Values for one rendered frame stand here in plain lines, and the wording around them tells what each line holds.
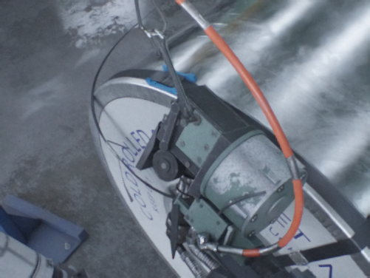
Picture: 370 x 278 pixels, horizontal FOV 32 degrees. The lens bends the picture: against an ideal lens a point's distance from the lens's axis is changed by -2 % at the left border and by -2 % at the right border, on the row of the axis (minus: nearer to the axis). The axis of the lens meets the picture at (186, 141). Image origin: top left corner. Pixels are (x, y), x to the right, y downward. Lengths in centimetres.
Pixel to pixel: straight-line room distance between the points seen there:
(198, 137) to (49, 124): 298
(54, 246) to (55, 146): 79
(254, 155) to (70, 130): 290
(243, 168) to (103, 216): 225
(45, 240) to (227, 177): 231
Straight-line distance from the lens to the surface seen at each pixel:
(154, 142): 119
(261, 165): 103
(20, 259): 135
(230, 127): 108
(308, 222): 129
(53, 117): 407
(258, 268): 112
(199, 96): 112
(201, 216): 113
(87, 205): 334
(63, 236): 325
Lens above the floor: 213
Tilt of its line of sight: 38 degrees down
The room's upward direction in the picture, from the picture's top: 22 degrees counter-clockwise
